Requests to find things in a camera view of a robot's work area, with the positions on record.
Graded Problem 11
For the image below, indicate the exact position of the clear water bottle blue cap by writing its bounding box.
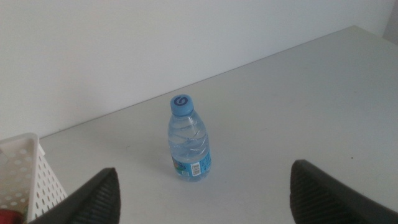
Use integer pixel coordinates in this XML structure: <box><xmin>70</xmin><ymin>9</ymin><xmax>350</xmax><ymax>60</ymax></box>
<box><xmin>167</xmin><ymin>94</ymin><xmax>212</xmax><ymax>183</ymax></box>

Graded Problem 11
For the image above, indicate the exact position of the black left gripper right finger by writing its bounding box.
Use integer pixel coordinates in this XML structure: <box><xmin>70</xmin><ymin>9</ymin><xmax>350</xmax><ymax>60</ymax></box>
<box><xmin>289</xmin><ymin>159</ymin><xmax>398</xmax><ymax>224</ymax></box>

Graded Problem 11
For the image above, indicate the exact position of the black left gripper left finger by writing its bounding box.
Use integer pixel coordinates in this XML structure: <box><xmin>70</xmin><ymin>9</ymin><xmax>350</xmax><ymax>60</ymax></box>
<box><xmin>27</xmin><ymin>167</ymin><xmax>121</xmax><ymax>224</ymax></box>

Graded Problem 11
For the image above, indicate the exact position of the white perforated plastic basket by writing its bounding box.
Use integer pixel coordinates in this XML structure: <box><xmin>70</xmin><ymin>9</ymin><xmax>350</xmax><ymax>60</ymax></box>
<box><xmin>0</xmin><ymin>133</ymin><xmax>68</xmax><ymax>223</ymax></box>

